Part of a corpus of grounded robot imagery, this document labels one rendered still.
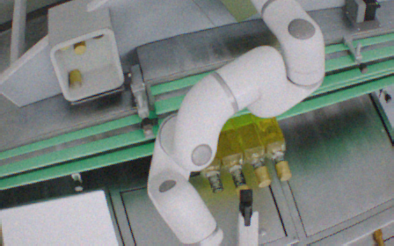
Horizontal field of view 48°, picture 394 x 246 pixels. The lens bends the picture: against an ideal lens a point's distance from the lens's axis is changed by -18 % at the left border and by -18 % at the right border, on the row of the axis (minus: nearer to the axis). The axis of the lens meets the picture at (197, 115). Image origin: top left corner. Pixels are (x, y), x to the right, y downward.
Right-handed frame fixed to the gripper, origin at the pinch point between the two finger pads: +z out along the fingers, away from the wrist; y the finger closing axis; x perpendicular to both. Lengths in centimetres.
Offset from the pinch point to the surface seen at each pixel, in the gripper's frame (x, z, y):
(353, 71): -35.1, 34.8, 7.0
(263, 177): -4.5, 5.2, 2.2
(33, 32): 80, 81, -16
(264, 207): -5.8, 2.9, -12.3
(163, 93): 19.3, 23.2, 13.4
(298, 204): -16.5, 4.4, -15.6
